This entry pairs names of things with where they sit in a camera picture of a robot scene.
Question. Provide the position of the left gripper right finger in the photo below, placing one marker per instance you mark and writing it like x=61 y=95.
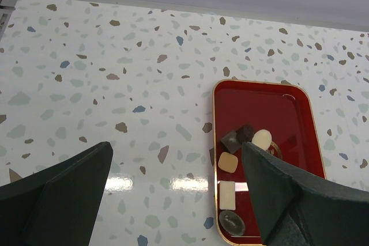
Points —
x=295 y=207

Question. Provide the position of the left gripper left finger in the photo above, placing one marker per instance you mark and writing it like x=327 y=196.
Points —
x=58 y=205

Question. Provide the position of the dark oval chocolate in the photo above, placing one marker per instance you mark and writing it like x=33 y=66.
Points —
x=232 y=223

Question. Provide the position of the white rectangular chocolate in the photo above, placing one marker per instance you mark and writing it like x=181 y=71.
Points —
x=227 y=199

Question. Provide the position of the white oval chocolate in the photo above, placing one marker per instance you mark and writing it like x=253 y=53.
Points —
x=262 y=139

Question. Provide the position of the tan square chocolate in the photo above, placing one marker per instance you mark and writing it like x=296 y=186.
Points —
x=228 y=162

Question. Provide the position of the dark round chocolate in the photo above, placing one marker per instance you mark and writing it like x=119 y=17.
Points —
x=245 y=133

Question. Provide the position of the dark brown square chocolate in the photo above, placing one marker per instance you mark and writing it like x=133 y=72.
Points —
x=230 y=142

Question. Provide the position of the red rectangular tray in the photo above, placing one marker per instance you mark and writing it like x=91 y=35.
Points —
x=285 y=111

